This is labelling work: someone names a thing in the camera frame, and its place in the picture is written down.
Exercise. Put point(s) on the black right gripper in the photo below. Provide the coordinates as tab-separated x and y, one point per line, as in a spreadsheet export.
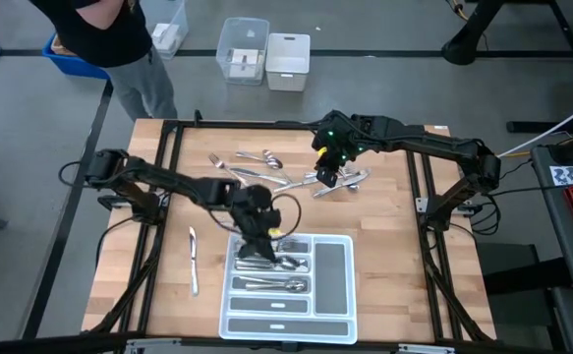
340	140

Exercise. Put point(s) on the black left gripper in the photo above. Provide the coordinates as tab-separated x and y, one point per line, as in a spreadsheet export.
256	211

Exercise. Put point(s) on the silver spoon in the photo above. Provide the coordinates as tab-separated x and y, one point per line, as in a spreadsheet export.
275	163
296	285
269	155
352	187
266	280
286	283

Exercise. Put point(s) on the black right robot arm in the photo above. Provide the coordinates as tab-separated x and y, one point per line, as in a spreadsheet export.
438	145

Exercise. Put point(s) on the person's forearm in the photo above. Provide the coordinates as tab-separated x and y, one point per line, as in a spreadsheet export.
97	17

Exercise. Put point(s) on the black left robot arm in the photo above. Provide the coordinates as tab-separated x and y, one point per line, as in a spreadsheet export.
168	179

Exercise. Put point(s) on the white cutlery organizer tray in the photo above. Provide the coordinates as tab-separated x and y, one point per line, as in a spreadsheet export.
312	300

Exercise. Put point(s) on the white plastic storage bin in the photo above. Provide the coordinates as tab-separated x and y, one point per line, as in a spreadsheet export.
288	74

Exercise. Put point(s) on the white table sticker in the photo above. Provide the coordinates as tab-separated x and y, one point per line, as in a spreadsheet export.
443	128

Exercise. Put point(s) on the white cardboard box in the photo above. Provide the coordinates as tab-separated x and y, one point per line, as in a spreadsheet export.
244	64
165	37

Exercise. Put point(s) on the clear plastic storage bin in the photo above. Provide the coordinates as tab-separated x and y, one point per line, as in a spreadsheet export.
246	29
180	19

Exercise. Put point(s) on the black floor bar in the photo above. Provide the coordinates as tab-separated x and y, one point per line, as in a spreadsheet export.
527	127

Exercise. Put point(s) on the black metal crossbar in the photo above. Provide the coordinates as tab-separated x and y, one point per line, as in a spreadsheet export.
70	344

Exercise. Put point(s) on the dark grey side table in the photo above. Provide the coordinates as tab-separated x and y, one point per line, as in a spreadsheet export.
556	246

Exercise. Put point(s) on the person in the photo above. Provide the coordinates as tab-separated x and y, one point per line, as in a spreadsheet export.
109	39

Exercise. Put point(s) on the blue plastic bin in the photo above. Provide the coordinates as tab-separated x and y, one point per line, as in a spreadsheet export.
70	66

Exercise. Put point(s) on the brown wicker basket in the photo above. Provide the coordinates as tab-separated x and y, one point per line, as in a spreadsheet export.
56	46

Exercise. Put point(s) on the silver metal bracket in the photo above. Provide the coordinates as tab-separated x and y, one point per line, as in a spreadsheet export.
426	349
153	345

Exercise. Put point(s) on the black frame clamp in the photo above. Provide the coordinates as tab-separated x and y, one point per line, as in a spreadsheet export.
198	117

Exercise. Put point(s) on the black desk leg frame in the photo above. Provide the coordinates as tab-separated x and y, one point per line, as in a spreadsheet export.
463	46

